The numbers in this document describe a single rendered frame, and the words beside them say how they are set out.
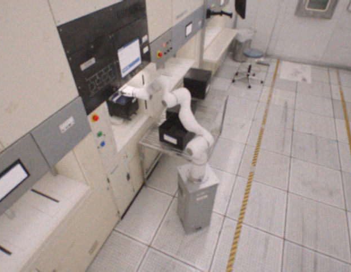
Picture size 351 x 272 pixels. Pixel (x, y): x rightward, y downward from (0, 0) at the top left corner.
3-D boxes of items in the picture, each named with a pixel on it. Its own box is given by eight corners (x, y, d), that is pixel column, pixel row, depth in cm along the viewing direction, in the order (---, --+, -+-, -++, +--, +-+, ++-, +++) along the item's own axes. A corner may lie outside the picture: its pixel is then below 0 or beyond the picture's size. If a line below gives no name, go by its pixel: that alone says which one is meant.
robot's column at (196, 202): (210, 225, 239) (220, 182, 188) (186, 236, 232) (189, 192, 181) (198, 203, 259) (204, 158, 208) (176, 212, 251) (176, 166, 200)
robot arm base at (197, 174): (213, 179, 190) (215, 165, 178) (192, 186, 185) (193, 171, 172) (202, 163, 203) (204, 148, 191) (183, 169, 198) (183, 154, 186)
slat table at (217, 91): (191, 206, 256) (195, 161, 205) (144, 188, 273) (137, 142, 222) (221, 134, 345) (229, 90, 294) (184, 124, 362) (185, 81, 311)
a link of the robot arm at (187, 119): (195, 154, 173) (209, 144, 181) (204, 153, 163) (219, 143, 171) (163, 96, 168) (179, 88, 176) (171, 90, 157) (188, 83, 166)
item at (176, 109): (191, 123, 245) (191, 113, 237) (165, 118, 251) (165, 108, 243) (196, 107, 266) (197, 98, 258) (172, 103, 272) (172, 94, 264)
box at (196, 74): (204, 100, 278) (206, 81, 261) (182, 96, 285) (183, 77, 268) (210, 88, 298) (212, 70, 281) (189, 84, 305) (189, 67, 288)
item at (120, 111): (127, 124, 215) (122, 95, 194) (108, 119, 221) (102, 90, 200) (140, 110, 232) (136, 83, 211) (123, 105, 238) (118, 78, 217)
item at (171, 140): (158, 140, 225) (157, 127, 213) (173, 125, 242) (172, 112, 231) (182, 151, 214) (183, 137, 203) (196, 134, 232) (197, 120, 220)
